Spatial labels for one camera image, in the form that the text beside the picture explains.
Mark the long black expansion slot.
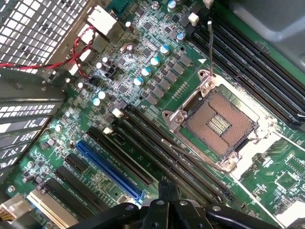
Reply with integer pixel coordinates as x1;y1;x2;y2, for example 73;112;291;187
55;166;108;213
45;178;90;221
87;127;153;188

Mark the blue expansion slot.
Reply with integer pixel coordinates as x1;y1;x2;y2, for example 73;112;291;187
75;140;142;200

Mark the white board connector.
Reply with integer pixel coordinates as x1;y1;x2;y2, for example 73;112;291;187
269;199;305;228

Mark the white expansion slot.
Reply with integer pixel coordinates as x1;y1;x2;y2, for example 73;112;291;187
26;189;81;229

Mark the short black expansion slot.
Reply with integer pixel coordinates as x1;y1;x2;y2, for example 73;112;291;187
64;153;89;174

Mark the silver socket cover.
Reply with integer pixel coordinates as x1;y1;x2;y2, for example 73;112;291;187
230;130;285;181

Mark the thin bent locking lever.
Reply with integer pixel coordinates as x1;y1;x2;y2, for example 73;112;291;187
161;138;229;169

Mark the CPU socket with gold pins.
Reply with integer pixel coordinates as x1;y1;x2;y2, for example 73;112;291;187
162;69;278;173

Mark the beige power connector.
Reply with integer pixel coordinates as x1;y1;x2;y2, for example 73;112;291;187
0;195;32;223

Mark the dark metal slot cover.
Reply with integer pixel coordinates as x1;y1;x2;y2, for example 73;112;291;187
0;116;51;137
0;130;41;151
0;101;64;120
0;143;31;165

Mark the straight metal locking lever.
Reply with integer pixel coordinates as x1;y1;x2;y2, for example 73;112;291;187
206;20;217;77

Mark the silver rear port block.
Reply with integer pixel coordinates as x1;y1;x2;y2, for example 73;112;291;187
76;23;107;54

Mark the silver network port block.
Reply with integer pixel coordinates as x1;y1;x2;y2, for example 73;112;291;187
86;6;118;35

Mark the green computer motherboard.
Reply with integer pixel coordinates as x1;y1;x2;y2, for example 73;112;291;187
0;0;305;229

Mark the red and black wire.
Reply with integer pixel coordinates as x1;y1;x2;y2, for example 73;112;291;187
0;25;96;79

